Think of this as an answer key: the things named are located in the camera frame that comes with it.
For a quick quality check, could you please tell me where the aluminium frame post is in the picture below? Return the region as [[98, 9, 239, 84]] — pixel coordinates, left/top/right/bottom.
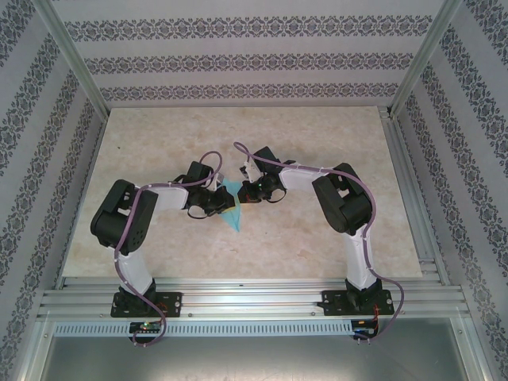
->
[[33, 0, 110, 117], [390, 0, 464, 118]]

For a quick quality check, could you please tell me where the aluminium side rail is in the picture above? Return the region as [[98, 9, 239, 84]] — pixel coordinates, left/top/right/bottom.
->
[[379, 106, 453, 287]]

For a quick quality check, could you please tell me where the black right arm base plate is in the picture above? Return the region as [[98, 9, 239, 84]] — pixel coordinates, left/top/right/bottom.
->
[[321, 289, 394, 318]]

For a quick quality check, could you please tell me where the slotted grey cable duct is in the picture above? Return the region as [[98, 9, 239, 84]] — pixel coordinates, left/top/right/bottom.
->
[[53, 320, 355, 338]]

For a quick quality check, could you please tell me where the light blue cloth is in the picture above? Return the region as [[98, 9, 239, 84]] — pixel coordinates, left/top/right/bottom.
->
[[220, 177, 244, 233]]

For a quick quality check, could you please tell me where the long aluminium mounting rail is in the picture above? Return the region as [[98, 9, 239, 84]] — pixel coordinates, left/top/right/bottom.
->
[[37, 277, 473, 321]]

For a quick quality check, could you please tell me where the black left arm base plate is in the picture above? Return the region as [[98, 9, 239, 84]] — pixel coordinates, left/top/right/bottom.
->
[[110, 291, 183, 318]]

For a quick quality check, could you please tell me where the grey metal floor sheet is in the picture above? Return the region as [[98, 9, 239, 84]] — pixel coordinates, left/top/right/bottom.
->
[[39, 336, 487, 381]]

